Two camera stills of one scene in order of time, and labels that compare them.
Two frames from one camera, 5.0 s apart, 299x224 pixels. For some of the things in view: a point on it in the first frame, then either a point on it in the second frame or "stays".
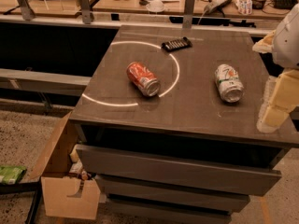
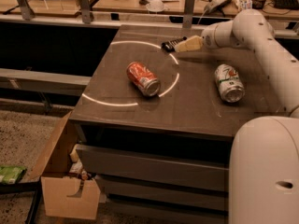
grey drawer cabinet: [169, 125] stays
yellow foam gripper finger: [265, 45] to [213, 36]
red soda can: [143, 79] stays
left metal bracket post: [27, 12] stays
